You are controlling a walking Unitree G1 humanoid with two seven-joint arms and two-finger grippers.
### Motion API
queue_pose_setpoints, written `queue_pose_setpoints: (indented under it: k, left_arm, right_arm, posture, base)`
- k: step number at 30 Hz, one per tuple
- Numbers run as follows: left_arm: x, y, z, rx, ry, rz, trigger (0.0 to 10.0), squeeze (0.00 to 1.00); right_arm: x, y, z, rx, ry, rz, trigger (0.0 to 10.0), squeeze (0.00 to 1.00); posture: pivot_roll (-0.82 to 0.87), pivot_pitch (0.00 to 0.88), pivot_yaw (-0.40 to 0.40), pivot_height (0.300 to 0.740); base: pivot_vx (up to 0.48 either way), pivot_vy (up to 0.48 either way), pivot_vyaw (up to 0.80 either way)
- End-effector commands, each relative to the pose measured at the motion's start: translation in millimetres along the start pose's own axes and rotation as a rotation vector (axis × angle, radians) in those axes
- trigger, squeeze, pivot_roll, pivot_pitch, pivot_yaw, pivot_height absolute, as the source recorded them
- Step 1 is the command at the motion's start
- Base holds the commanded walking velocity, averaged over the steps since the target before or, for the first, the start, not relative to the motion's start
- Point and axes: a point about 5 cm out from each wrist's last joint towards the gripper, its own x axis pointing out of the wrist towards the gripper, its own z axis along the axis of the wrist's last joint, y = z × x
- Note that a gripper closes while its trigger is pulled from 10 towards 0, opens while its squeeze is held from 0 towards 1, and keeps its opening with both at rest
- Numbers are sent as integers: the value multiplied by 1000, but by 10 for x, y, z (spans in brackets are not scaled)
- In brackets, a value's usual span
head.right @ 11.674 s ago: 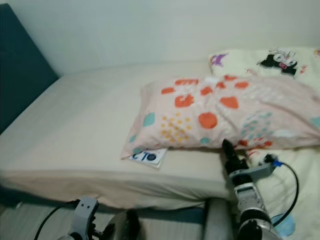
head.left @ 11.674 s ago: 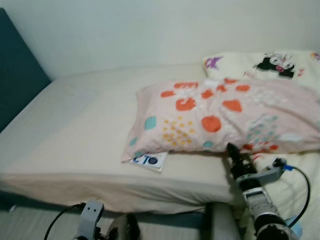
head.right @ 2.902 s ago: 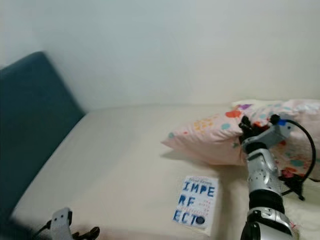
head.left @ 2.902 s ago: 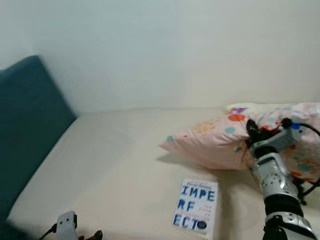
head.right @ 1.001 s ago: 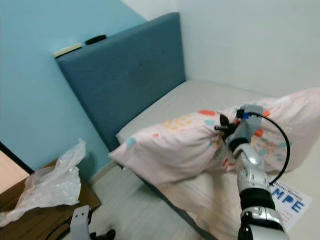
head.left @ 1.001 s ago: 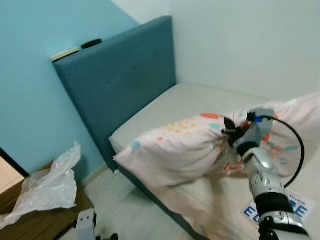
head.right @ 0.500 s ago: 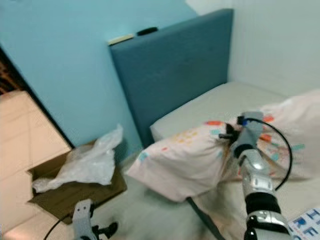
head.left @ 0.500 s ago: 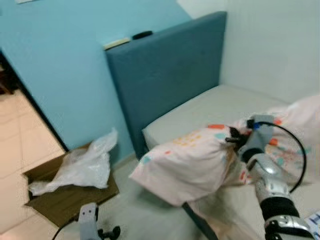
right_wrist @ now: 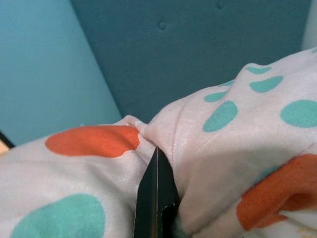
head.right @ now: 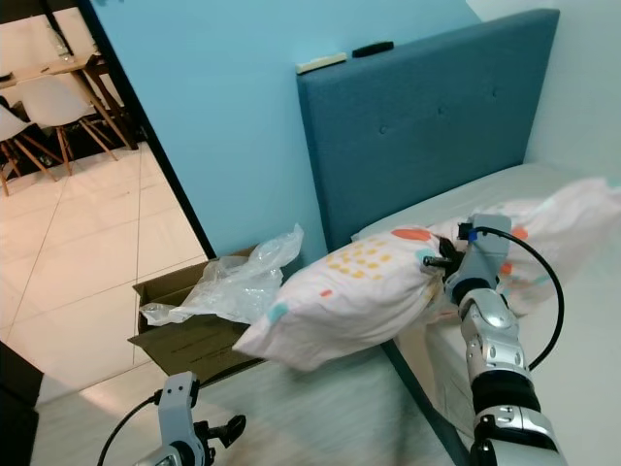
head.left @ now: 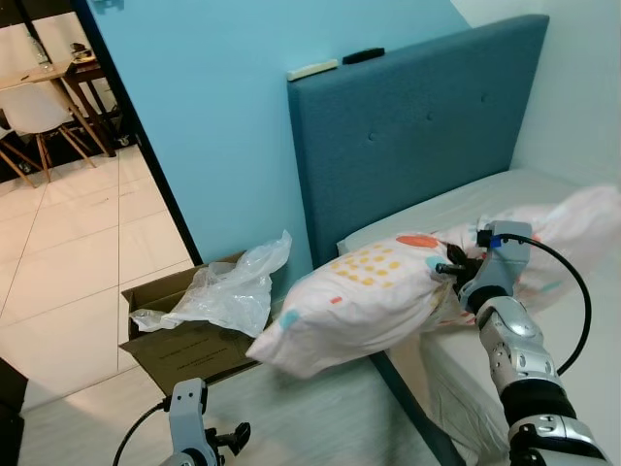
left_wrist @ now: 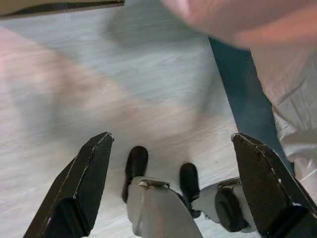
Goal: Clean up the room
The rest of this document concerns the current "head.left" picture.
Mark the pink pillow with orange prints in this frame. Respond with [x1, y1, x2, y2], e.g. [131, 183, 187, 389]
[245, 184, 621, 380]

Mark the large clear plastic bag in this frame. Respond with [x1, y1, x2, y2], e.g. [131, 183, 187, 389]
[129, 230, 292, 338]

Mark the brown cardboard box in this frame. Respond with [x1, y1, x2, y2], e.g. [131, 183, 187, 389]
[118, 250, 292, 394]

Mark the cream sheeted mattress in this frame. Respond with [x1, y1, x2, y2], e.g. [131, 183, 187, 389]
[337, 168, 621, 466]

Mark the black cabinet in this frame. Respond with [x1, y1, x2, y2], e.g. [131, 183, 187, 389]
[0, 357, 28, 466]

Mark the black remote control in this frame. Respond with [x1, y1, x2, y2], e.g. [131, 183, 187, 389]
[342, 48, 386, 65]

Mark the white remote control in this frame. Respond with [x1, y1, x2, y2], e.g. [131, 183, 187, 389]
[286, 60, 340, 82]

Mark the white chair with wooden legs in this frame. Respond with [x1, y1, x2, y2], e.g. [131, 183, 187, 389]
[0, 83, 98, 185]

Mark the wooden dining table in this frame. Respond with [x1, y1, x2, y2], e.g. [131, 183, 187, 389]
[0, 58, 117, 156]

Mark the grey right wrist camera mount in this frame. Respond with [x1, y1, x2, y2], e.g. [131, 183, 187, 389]
[480, 221, 533, 292]

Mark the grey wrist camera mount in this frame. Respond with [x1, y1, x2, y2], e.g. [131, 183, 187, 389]
[167, 379, 210, 457]
[480, 221, 533, 292]

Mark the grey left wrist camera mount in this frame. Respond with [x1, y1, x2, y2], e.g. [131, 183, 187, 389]
[167, 379, 210, 457]

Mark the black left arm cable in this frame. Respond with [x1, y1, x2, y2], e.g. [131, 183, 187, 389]
[112, 396, 176, 466]

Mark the teal fabric bed frame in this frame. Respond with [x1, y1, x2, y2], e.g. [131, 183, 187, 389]
[286, 14, 549, 466]

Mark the black door frame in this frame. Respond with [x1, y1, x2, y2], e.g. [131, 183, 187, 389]
[73, 0, 205, 268]

